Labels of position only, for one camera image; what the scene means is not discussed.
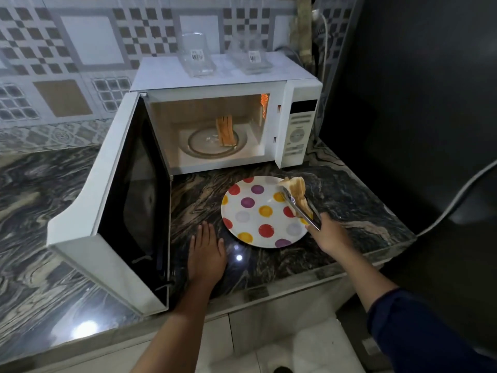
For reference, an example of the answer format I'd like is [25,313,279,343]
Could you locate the person's left forearm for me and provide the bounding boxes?
[130,281,218,373]

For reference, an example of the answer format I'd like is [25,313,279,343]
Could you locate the metal tongs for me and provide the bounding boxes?
[280,185,322,232]

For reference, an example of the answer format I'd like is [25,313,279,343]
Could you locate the glass microwave turntable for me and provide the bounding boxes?
[187,126,249,160]

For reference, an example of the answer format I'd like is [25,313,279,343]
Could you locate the white base cabinet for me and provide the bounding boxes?
[38,275,385,373]

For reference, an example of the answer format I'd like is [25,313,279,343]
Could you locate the person's left hand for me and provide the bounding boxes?
[187,221,229,288]

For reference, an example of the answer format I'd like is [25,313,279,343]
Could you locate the white microwave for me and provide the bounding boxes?
[46,51,324,317]

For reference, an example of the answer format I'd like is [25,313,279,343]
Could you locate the beige power strip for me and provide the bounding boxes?
[289,0,314,67]

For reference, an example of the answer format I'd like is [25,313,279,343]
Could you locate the clear plastic container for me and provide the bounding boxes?
[177,31,217,78]
[226,33,274,76]

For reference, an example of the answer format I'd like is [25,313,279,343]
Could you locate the person's right forearm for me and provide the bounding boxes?
[330,240,399,312]

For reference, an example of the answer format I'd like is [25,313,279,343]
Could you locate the person's right hand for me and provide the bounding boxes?
[304,212,355,256]

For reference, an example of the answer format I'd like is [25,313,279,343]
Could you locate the grey curved cable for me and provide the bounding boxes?
[416,160,497,237]

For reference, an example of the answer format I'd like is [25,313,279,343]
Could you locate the white polka dot plate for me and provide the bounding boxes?
[220,176,314,249]

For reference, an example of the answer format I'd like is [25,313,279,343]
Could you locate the silver refrigerator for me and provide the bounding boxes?
[318,0,497,373]

